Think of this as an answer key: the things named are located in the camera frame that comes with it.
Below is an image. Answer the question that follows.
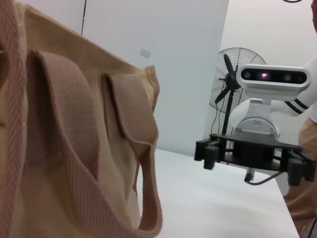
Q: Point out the person in khaki trousers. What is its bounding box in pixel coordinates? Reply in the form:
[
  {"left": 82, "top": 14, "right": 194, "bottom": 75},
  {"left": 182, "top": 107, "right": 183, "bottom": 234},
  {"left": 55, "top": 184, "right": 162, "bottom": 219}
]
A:
[{"left": 283, "top": 116, "right": 317, "bottom": 221}]

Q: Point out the black pedestal fan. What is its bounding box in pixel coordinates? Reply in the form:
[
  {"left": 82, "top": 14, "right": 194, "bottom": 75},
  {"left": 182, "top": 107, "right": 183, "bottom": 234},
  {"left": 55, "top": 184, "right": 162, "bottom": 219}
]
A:
[{"left": 210, "top": 47, "right": 267, "bottom": 136}]

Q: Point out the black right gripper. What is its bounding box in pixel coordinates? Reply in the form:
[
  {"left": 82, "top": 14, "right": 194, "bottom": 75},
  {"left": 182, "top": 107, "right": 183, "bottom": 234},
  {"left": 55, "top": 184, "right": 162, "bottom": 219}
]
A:
[{"left": 194, "top": 133, "right": 317, "bottom": 187}]

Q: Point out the white wall plate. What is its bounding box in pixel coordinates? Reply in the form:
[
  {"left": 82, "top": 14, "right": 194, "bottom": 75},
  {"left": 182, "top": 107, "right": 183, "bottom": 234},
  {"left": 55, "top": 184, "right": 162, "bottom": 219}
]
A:
[{"left": 139, "top": 48, "right": 153, "bottom": 59}]

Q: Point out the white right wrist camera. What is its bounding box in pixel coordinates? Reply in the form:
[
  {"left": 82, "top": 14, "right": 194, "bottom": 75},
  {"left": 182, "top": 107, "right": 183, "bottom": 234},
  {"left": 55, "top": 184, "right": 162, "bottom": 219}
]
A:
[{"left": 235, "top": 64, "right": 312, "bottom": 119}]

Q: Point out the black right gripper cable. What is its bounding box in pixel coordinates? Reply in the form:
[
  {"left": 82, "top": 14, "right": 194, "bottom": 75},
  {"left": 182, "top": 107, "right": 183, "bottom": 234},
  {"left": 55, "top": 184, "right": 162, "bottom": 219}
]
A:
[{"left": 244, "top": 167, "right": 285, "bottom": 185}]

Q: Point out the khaki canvas food bag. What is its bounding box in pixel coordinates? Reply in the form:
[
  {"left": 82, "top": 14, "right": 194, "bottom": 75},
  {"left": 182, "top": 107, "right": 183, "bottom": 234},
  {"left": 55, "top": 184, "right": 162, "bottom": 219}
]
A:
[{"left": 0, "top": 0, "right": 164, "bottom": 238}]

